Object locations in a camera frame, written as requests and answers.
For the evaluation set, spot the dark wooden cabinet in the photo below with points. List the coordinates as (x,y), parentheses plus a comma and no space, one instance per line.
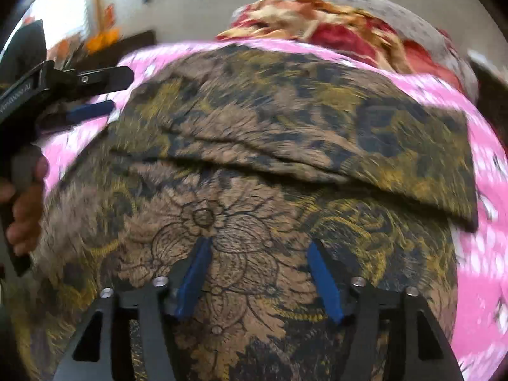
(135,41)

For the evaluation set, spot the person's left hand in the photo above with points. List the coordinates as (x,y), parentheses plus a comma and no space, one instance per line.
(26,218)

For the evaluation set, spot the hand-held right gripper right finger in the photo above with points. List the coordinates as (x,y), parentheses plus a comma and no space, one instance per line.
(325,281)

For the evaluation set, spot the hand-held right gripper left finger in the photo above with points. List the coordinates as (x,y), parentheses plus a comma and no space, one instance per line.
(194,278)

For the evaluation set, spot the window with metal grille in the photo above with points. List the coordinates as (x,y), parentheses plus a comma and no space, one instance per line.
(67,12)

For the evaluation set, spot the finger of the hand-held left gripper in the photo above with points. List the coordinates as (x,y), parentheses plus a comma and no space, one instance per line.
(95,79)
(89,111)

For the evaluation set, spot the pink penguin print blanket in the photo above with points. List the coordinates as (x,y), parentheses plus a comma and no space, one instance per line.
(484,278)

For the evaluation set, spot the brown floral patterned cloth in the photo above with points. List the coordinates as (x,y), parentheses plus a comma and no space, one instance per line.
(258,127)

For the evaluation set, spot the yellow object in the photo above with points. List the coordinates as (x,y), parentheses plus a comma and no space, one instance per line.
(103,39)

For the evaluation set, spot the red floral quilt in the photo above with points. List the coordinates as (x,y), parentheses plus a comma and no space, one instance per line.
(337,35)

